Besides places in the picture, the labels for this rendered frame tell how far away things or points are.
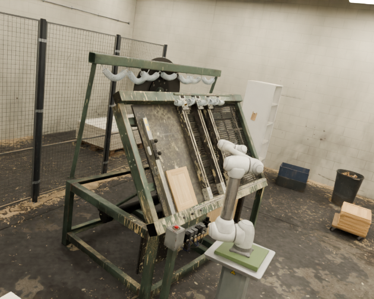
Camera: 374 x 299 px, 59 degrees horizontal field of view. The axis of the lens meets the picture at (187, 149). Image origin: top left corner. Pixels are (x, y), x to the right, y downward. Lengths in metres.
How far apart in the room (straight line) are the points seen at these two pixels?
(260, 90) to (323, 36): 2.03
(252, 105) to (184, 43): 3.12
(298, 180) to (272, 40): 3.29
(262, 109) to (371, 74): 2.43
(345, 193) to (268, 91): 2.47
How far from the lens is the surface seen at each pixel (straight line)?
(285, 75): 8.20
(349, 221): 5.88
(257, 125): 6.93
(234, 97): 4.59
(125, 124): 3.01
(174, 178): 3.28
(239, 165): 2.69
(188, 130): 3.58
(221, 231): 2.87
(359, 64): 8.02
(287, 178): 7.33
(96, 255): 3.76
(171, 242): 2.87
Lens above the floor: 2.32
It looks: 16 degrees down
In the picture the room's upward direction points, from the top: 10 degrees clockwise
